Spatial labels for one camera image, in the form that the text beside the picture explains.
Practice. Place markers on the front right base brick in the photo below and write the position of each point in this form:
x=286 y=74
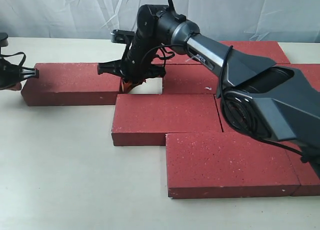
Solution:
x=308 y=179

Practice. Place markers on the back right base brick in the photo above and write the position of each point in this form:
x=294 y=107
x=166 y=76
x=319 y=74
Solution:
x=269 y=49

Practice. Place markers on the front left base brick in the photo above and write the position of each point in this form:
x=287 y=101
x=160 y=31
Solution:
x=226 y=165

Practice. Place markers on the wrinkled blue backdrop cloth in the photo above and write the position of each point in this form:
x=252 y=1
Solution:
x=228 y=20

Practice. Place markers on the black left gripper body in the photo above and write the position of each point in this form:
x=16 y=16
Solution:
x=11 y=74

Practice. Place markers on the red brick with white chip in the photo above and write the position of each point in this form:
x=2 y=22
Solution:
x=189 y=79

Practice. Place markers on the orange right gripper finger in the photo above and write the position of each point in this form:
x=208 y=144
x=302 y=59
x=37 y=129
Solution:
x=127 y=86

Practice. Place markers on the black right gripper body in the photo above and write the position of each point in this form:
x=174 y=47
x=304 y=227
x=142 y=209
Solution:
x=135 y=64

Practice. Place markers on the back left base brick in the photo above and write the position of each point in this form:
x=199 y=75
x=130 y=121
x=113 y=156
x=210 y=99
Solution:
x=176 y=60

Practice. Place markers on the base brick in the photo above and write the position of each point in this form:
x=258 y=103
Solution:
x=308 y=179
x=269 y=49
x=226 y=165
x=176 y=60

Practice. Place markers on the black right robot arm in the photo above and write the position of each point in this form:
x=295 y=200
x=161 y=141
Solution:
x=270 y=103

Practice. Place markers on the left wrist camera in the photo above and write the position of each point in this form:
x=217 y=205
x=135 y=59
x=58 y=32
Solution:
x=3 y=39

